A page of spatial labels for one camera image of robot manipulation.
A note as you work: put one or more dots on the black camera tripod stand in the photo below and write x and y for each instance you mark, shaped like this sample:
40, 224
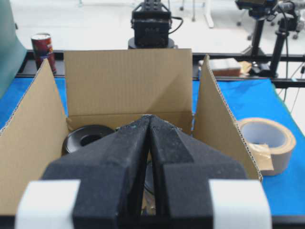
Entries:
274, 21

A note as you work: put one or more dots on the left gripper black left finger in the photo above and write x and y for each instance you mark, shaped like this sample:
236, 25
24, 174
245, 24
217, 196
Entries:
92, 187

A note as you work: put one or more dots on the green backdrop panel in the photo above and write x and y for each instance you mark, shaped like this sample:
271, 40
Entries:
12, 52

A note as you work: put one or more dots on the brown cardboard box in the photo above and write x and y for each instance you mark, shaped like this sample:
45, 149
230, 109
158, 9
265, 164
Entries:
111, 88

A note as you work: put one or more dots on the blue table cloth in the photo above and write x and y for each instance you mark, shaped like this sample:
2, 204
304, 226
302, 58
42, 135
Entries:
251, 98

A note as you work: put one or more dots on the beige packing tape roll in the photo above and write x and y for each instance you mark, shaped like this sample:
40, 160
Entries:
270, 143

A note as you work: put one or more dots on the red cylindrical can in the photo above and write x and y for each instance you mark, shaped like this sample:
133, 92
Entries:
43, 49

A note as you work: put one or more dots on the black round object in box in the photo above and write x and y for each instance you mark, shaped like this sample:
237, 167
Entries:
83, 136

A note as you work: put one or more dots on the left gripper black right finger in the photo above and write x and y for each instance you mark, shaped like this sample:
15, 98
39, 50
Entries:
199, 187

